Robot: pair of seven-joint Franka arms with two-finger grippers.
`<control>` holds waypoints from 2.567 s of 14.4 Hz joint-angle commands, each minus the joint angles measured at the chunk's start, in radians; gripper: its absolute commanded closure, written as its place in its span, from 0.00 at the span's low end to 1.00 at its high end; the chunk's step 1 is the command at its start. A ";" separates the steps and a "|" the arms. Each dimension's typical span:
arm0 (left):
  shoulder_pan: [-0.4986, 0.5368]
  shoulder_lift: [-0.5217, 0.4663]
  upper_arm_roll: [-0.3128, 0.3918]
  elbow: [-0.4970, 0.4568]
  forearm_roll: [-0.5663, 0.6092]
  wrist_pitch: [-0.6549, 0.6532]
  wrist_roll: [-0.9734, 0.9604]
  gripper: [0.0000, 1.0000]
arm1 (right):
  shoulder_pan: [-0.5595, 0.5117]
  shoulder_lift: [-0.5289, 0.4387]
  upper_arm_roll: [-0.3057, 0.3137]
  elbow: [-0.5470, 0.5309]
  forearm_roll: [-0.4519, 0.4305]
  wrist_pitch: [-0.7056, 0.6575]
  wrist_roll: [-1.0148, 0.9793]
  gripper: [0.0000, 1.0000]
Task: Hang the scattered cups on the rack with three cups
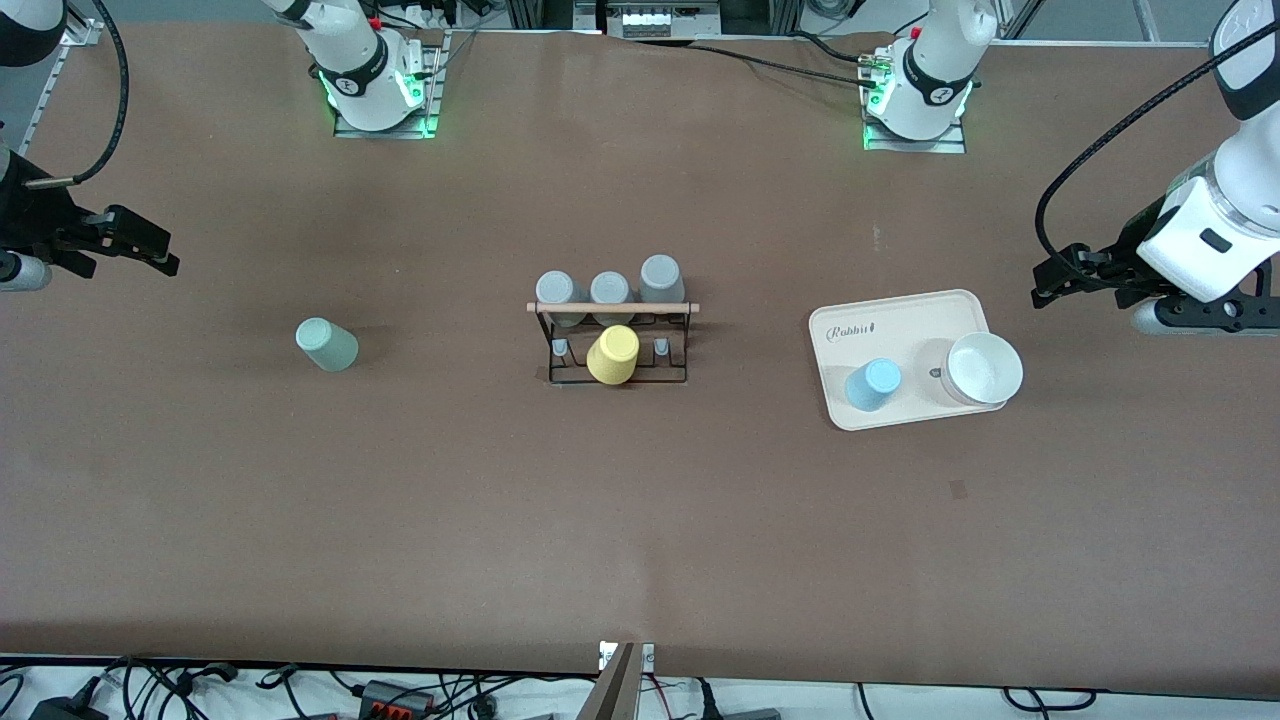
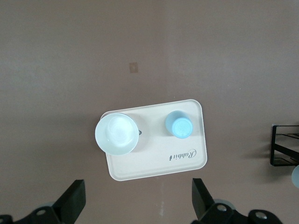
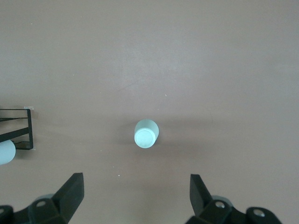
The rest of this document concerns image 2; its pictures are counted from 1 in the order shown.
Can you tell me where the white bowl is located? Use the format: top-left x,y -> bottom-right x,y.
94,113 -> 139,156

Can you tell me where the light blue plastic cup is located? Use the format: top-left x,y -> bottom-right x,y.
164,110 -> 194,139

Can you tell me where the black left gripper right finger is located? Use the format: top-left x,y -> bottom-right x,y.
191,178 -> 216,221

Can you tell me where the beige plastic tray Rabbit print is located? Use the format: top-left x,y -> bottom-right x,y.
100,99 -> 208,182

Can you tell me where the grey plastic cup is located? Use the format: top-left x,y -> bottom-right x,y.
291,164 -> 299,190

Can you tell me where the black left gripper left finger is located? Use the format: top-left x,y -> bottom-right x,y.
51,179 -> 86,224

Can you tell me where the black wire rack wooden bar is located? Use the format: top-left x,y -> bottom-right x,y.
270,124 -> 299,167

